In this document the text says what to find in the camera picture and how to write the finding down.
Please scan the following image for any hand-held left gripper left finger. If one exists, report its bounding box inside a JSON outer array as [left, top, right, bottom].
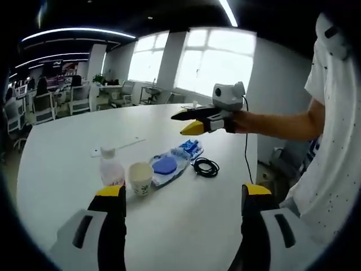
[[49, 185, 127, 271]]

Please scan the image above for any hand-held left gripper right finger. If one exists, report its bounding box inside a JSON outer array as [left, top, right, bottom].
[[230, 182, 320, 271]]

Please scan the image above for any small blue tissue packet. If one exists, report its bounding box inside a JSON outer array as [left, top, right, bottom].
[[179, 138, 205, 157]]

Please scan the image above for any white paper cup green print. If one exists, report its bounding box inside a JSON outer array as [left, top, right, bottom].
[[128, 161, 155, 197]]

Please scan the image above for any clear plastic water bottle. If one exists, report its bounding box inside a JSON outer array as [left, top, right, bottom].
[[99, 145, 126, 189]]

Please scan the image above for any group of white office chairs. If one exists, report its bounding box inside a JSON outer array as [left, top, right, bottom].
[[2, 80, 137, 148]]

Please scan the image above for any person's right hand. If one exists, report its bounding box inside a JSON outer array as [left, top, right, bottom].
[[224, 110, 251, 134]]

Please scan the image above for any large window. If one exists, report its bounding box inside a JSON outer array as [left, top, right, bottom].
[[175, 27, 255, 99], [127, 30, 170, 85]]

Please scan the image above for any small white desk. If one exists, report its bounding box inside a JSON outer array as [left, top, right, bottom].
[[140, 85, 170, 106]]

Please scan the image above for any white table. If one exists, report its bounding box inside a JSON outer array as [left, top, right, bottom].
[[16, 103, 259, 271]]

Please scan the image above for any straight ceiling light strip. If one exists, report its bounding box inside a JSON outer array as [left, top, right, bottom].
[[218, 0, 238, 28]]

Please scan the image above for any blue printed white cloth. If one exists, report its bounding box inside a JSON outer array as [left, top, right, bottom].
[[307, 134, 323, 159]]

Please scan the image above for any person in white shirt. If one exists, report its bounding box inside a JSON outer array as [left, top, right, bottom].
[[281, 12, 361, 246]]

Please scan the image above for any white chest device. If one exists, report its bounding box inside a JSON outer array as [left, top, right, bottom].
[[323, 23, 351, 60]]

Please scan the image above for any curved ceiling light strip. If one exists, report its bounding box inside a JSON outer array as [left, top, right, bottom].
[[20, 27, 137, 42]]

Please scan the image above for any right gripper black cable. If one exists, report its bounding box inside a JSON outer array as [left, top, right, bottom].
[[240, 94, 255, 185]]

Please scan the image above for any white table cable cover strip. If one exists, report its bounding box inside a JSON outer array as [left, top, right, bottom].
[[90, 137, 148, 158]]

